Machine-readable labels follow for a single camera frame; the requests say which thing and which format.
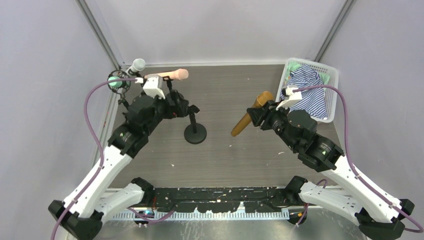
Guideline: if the green cloth in basket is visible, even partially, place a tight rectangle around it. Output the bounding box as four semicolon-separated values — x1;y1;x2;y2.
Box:
285;61;330;88

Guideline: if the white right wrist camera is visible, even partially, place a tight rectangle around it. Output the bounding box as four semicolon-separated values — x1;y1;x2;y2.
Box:
276;85;302;110

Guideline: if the green microphone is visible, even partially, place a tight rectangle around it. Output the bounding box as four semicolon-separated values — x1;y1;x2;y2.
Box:
107;76;123;89

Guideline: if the white plastic basket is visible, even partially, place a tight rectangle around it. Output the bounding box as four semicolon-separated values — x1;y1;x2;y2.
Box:
275;57;339;124

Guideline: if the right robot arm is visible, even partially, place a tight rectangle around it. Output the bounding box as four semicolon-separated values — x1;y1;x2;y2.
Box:
246;100;415;240

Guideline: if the black stand with clip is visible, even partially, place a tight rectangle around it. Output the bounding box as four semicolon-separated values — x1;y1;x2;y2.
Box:
183;113;207;145

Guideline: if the blue striped cloth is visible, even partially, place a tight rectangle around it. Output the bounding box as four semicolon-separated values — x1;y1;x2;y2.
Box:
279;64;329;120

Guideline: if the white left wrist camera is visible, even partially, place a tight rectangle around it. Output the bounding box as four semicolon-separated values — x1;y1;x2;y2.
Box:
144;75;166;100

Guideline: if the aluminium frame rail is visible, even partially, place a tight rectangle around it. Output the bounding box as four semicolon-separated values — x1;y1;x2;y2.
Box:
70;64;128;212

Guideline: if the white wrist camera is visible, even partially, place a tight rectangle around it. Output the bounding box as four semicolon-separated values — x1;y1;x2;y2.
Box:
144;75;166;100
276;85;302;110

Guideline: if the gold microphone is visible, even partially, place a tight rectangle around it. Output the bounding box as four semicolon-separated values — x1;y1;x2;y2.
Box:
230;91;275;138

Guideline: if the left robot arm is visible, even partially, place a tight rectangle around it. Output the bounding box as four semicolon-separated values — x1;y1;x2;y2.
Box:
48;90;200;240

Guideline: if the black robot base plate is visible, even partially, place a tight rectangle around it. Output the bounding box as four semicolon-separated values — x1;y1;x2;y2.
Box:
135;186;305;213

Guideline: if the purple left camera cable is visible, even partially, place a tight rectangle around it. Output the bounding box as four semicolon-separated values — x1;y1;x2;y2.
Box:
49;77;176;240

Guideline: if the white microphone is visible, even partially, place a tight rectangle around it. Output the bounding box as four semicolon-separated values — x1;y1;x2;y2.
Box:
125;58;146;76

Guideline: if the pink microphone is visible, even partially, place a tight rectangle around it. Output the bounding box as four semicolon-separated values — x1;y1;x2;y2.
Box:
144;68;189;81

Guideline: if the black shock mount stand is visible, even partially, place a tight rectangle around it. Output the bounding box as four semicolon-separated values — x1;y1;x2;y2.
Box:
162;76;177;98

